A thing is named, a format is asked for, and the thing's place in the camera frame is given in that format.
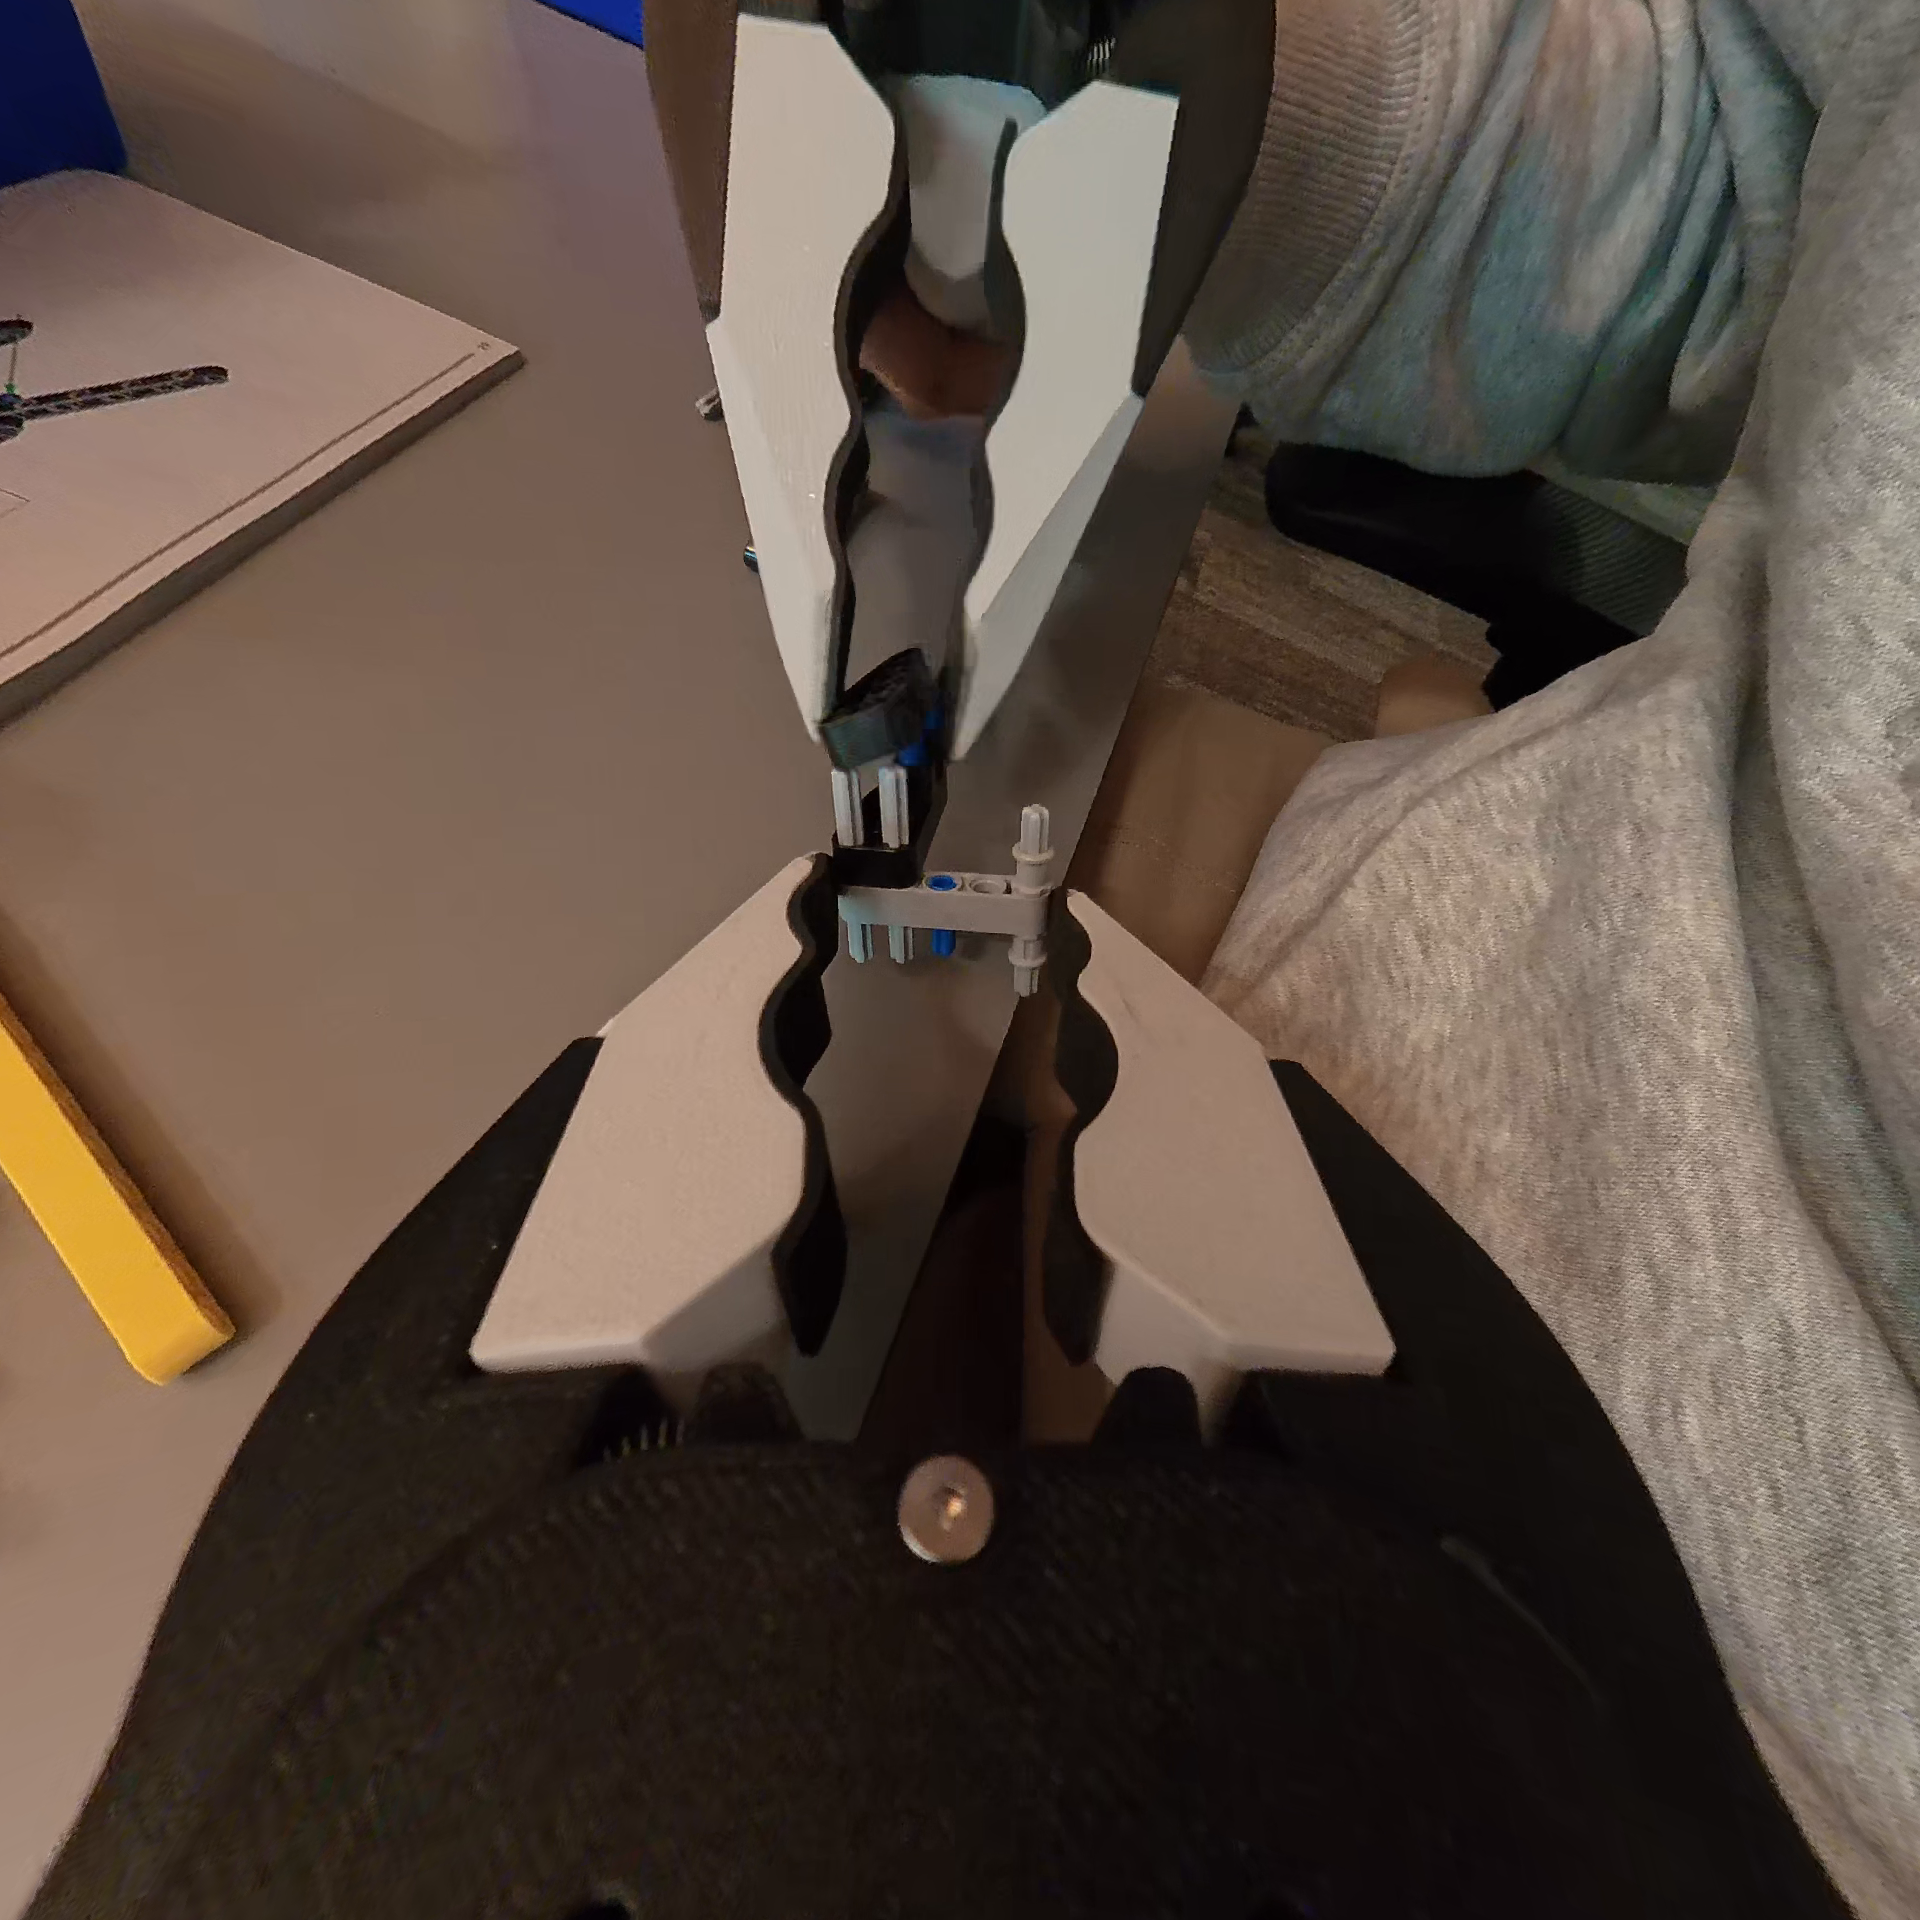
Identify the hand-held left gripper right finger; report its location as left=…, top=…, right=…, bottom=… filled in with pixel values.
left=1048, top=885, right=1401, bottom=1393

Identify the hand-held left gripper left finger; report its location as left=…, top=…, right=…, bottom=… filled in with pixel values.
left=470, top=855, right=850, bottom=1378

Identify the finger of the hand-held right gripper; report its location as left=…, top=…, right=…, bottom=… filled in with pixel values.
left=949, top=82, right=1183, bottom=760
left=704, top=11, right=917, bottom=751

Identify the black lego beam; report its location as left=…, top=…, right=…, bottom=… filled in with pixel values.
left=817, top=643, right=962, bottom=886

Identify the grey lego beam with pins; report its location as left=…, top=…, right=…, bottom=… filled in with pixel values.
left=832, top=766, right=1065, bottom=993

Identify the yellow lego beam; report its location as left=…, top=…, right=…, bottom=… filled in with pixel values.
left=0, top=987, right=240, bottom=1385

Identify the person's right hand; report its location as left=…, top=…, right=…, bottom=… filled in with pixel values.
left=865, top=293, right=1005, bottom=419

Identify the open instruction booklet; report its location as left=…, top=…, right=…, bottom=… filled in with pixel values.
left=0, top=169, right=529, bottom=731

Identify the blue storage bin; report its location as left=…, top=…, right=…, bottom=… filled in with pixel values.
left=0, top=0, right=129, bottom=192

